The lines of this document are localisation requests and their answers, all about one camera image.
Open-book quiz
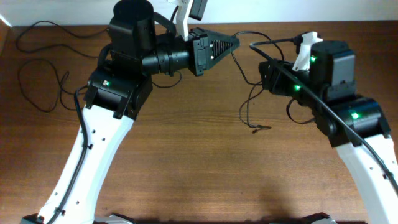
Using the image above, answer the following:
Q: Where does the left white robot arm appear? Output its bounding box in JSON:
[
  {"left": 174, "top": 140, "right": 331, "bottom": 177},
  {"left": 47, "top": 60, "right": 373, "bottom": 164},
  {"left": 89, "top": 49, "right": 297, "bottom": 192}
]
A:
[{"left": 21, "top": 0, "right": 239, "bottom": 223}]

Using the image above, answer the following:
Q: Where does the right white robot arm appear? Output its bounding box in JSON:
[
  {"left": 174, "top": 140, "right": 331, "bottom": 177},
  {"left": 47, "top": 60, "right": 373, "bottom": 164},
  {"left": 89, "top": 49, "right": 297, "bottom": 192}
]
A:
[{"left": 250, "top": 40, "right": 397, "bottom": 223}]

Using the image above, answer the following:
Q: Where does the black USB cable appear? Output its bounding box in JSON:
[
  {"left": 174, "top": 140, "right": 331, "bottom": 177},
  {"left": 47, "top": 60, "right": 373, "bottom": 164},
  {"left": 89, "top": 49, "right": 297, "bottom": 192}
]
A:
[{"left": 229, "top": 30, "right": 285, "bottom": 134}]

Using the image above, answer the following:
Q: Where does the thin black micro-USB cable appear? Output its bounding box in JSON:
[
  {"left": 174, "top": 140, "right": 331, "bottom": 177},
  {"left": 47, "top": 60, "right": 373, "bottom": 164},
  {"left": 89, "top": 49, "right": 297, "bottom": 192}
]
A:
[{"left": 15, "top": 21, "right": 109, "bottom": 59}]

